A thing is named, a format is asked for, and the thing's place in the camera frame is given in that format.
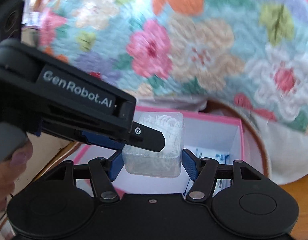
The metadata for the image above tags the grey checkered rug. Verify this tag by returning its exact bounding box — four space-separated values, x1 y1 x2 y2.
0 100 271 230

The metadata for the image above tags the person's left hand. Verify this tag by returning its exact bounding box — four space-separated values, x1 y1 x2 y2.
0 140 33 212

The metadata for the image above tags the floral quilt bedspread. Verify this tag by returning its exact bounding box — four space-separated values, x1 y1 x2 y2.
40 0 308 134

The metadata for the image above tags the blue white wet wipes pack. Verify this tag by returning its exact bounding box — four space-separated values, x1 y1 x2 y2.
188 146 230 194

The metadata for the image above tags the clear box of floss picks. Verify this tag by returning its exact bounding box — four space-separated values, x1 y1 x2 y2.
122 112 184 178

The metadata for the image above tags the beige cabinet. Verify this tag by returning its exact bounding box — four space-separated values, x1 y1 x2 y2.
12 133 78 196

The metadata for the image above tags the pink cardboard box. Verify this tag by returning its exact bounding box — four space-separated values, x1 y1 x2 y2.
69 107 245 197

